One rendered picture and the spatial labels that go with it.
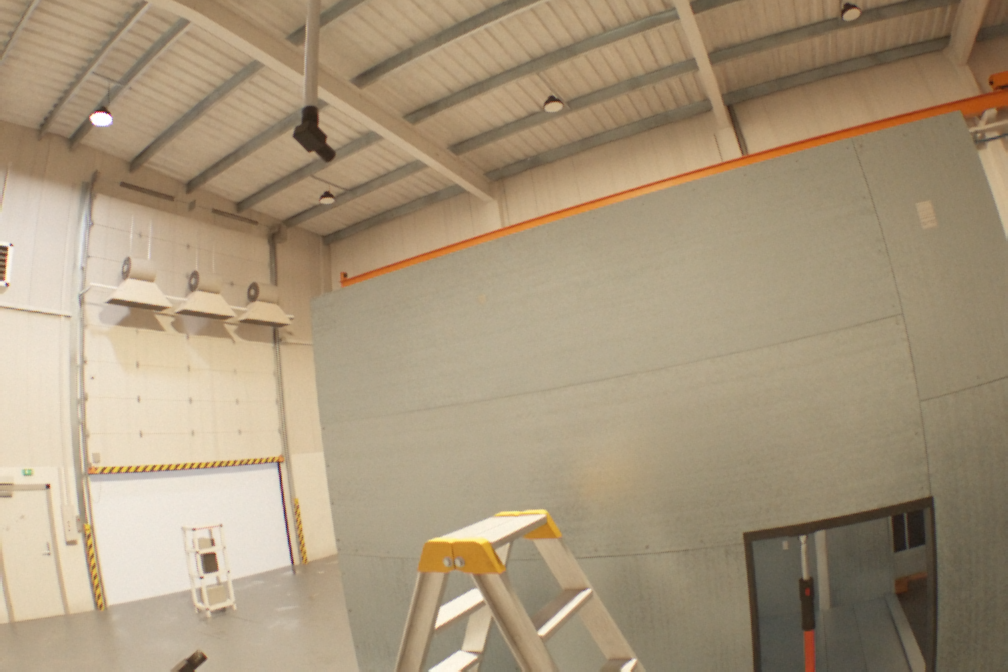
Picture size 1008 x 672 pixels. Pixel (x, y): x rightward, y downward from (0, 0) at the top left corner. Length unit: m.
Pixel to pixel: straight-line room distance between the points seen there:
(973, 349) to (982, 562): 0.63
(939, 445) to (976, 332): 0.33
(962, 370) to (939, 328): 0.14
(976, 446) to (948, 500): 0.17
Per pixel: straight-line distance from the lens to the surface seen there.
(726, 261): 1.74
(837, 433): 1.72
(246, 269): 12.86
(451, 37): 8.45
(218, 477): 11.91
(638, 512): 1.80
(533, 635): 1.23
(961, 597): 1.93
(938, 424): 1.77
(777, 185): 1.79
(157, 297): 10.54
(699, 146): 11.10
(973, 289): 1.81
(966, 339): 1.79
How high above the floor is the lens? 2.56
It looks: 13 degrees up
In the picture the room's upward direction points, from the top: 8 degrees counter-clockwise
